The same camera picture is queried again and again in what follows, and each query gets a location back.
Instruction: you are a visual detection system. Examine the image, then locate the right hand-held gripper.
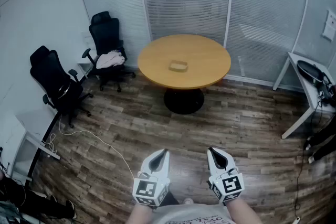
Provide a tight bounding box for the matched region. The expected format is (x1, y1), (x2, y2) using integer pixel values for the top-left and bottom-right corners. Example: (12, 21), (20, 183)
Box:
(206, 147), (246, 206)

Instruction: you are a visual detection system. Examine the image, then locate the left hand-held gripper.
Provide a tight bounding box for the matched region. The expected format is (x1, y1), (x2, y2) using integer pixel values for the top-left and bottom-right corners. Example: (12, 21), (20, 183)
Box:
(132, 148), (172, 208)

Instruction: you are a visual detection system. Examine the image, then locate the small tan tray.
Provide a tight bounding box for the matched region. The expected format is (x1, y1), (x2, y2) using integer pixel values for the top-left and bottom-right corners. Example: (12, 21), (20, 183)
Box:
(168, 60), (189, 72)

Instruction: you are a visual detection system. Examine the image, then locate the person's left forearm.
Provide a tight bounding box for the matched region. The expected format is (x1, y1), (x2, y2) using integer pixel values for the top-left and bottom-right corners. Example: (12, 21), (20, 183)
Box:
(127, 203), (154, 224)

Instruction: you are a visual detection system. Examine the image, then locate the person's right forearm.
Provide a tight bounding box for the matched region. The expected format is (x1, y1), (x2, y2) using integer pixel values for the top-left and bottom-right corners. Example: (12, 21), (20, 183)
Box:
(225, 196), (263, 224)

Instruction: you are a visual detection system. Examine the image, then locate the person's black trouser leg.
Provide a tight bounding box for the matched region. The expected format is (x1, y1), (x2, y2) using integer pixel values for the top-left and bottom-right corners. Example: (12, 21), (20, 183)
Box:
(159, 190), (180, 207)

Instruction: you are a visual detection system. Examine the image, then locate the person's printed white shirt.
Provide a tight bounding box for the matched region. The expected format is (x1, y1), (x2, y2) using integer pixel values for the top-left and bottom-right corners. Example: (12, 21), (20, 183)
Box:
(149, 203), (238, 224)

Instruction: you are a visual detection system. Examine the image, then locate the pale crumpled cloth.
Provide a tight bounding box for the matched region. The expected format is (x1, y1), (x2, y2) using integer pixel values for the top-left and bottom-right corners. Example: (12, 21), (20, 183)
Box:
(96, 50), (126, 70)

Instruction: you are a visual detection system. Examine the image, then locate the white desk with angled legs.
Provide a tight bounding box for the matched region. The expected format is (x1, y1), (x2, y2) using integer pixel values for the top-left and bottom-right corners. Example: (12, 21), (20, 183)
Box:
(272, 51), (336, 140)

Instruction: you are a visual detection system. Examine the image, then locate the round wooden table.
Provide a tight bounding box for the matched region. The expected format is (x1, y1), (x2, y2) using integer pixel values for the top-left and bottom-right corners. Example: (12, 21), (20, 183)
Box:
(137, 34), (232, 115)

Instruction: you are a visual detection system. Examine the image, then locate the small white side table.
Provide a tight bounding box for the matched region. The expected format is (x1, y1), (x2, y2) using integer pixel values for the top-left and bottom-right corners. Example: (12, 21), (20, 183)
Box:
(76, 61), (95, 80)

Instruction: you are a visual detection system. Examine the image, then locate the black oval bag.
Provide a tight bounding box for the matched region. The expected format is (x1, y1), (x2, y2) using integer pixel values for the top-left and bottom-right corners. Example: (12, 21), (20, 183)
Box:
(297, 60), (324, 83)

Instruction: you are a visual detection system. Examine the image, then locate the white desk with black leg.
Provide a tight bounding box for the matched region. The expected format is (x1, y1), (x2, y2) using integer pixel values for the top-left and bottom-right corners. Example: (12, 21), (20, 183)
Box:
(0, 109), (61, 185)

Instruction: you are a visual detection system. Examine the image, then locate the black office chair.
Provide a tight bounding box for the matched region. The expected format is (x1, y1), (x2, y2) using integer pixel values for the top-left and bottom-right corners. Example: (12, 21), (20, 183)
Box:
(81, 10), (137, 93)
(29, 45), (95, 129)

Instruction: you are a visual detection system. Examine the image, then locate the white paper notice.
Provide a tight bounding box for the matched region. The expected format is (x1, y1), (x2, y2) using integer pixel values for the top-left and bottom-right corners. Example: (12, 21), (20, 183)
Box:
(322, 9), (336, 42)

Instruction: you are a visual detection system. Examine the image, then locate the white floor cable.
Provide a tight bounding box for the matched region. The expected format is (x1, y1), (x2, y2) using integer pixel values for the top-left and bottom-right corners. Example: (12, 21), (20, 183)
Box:
(48, 114), (135, 179)

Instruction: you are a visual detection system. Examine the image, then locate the black floor cable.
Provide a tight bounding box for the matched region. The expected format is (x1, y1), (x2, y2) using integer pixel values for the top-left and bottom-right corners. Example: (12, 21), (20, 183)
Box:
(294, 148), (308, 218)

